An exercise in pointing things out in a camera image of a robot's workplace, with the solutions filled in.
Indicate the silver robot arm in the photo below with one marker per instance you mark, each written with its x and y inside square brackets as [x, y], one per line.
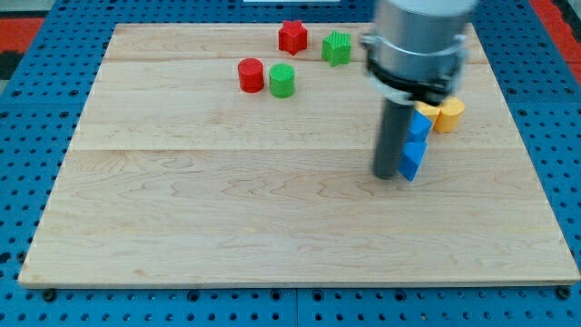
[416, 49]

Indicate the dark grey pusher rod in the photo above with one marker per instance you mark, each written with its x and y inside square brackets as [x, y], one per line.
[392, 137]

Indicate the red cylinder block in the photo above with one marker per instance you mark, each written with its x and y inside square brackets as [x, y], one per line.
[250, 72]

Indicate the lower blue block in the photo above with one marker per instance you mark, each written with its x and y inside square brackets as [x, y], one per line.
[411, 159]

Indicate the green cylinder block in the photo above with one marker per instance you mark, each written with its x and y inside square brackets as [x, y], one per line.
[282, 80]

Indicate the green star block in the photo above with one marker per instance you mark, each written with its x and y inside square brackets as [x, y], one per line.
[336, 48]

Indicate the light wooden board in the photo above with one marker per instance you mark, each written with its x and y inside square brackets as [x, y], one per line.
[176, 178]

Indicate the upper blue block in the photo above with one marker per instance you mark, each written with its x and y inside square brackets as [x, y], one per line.
[419, 128]

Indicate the blue block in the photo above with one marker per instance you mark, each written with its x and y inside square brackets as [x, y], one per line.
[419, 128]
[411, 159]

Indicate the yellow hexagon block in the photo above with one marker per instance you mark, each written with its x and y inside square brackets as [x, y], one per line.
[429, 111]

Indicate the red star block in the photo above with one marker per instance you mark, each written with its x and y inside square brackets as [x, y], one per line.
[292, 37]

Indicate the yellow cylinder block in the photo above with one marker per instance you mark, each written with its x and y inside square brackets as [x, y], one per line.
[451, 111]

